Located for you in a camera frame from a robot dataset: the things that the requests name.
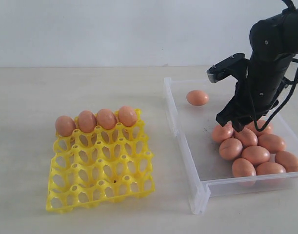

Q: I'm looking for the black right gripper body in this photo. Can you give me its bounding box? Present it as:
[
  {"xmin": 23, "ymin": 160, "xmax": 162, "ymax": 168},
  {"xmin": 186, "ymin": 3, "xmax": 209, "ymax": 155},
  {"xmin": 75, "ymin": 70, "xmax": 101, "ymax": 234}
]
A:
[{"xmin": 217, "ymin": 80, "xmax": 280, "ymax": 127}]

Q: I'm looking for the brown egg placed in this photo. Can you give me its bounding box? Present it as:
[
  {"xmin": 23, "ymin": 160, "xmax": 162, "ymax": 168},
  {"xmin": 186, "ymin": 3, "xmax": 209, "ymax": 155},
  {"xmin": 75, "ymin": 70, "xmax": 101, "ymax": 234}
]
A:
[
  {"xmin": 118, "ymin": 106, "xmax": 138, "ymax": 127},
  {"xmin": 97, "ymin": 109, "xmax": 117, "ymax": 130},
  {"xmin": 78, "ymin": 110, "xmax": 97, "ymax": 133},
  {"xmin": 55, "ymin": 116, "xmax": 76, "ymax": 137}
]

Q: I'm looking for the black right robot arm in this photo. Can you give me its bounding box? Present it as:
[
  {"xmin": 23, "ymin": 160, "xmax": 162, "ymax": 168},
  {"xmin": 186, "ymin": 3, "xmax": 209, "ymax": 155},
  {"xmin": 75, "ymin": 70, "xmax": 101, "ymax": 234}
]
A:
[{"xmin": 207, "ymin": 9, "xmax": 298, "ymax": 132}]

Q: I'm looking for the brown egg upper middle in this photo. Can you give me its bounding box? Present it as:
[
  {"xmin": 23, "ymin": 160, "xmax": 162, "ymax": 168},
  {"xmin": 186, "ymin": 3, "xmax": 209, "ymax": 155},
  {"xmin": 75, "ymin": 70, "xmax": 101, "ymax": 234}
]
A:
[{"xmin": 234, "ymin": 128, "xmax": 258, "ymax": 148}]

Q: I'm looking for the brown egg left cluster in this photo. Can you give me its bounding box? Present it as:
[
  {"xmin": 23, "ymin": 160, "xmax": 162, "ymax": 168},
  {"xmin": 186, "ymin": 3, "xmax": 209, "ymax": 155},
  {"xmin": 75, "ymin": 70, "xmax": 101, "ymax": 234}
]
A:
[{"xmin": 212, "ymin": 123, "xmax": 234, "ymax": 143}]

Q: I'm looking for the brown egg with line mark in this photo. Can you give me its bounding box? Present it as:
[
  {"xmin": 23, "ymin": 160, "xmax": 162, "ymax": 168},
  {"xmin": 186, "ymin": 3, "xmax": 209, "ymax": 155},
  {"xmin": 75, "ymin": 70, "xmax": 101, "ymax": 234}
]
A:
[{"xmin": 219, "ymin": 138, "xmax": 243, "ymax": 160}]

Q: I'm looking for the brown egg back right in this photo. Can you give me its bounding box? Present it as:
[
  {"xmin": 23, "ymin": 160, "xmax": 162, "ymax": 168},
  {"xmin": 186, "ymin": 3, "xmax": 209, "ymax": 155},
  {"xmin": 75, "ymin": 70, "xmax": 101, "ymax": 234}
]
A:
[{"xmin": 246, "ymin": 119, "xmax": 274, "ymax": 137}]

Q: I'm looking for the brown egg far loose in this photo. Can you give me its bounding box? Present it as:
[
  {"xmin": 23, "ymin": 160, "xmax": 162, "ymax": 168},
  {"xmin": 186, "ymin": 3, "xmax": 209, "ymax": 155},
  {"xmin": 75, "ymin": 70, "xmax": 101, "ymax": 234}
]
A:
[{"xmin": 186, "ymin": 90, "xmax": 209, "ymax": 106}]

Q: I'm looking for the clear plastic bin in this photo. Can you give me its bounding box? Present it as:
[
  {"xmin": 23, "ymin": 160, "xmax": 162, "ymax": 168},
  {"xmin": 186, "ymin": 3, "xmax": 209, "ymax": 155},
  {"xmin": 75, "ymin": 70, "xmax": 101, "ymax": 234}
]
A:
[{"xmin": 163, "ymin": 78, "xmax": 298, "ymax": 215}]

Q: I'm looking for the brown egg centre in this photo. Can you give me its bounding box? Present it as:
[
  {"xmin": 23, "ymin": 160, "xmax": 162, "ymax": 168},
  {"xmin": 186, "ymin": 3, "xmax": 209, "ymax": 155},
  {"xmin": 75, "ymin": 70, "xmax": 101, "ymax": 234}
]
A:
[{"xmin": 241, "ymin": 146, "xmax": 271, "ymax": 166}]

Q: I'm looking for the brown egg right middle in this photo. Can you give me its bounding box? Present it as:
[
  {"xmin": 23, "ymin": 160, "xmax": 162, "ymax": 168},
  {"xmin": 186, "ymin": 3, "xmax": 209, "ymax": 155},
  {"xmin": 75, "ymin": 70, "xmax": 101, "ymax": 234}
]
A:
[{"xmin": 258, "ymin": 134, "xmax": 286, "ymax": 154}]

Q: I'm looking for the brown egg front left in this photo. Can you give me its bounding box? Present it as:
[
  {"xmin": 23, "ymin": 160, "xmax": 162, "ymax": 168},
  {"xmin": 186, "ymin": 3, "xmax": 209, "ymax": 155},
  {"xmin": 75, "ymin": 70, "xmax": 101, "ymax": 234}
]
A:
[{"xmin": 232, "ymin": 158, "xmax": 256, "ymax": 177}]

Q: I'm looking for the brown egg front middle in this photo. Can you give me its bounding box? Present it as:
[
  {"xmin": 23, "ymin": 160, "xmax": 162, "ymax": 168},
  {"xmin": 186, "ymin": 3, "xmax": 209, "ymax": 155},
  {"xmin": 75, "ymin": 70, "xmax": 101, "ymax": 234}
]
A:
[{"xmin": 256, "ymin": 162, "xmax": 286, "ymax": 176}]

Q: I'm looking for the brown egg front right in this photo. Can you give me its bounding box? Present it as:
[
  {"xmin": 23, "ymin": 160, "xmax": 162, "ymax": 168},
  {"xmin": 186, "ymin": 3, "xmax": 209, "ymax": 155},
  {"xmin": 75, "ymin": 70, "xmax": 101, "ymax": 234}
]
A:
[{"xmin": 275, "ymin": 151, "xmax": 298, "ymax": 173}]

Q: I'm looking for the yellow plastic egg tray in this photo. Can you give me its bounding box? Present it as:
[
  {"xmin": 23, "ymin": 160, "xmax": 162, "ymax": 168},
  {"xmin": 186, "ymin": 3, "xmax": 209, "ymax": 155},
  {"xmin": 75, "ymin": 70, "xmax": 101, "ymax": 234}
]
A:
[{"xmin": 46, "ymin": 118, "xmax": 155, "ymax": 213}]

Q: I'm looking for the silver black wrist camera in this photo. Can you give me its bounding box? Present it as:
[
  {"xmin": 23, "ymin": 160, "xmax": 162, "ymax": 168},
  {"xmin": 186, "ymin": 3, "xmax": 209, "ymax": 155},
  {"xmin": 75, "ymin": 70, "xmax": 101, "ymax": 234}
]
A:
[{"xmin": 206, "ymin": 53, "xmax": 249, "ymax": 83}]

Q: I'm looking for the black camera cable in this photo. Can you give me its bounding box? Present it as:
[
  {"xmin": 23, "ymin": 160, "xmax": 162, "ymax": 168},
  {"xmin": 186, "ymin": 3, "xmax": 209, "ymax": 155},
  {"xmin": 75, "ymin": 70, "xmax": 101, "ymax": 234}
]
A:
[{"xmin": 252, "ymin": 0, "xmax": 298, "ymax": 130}]

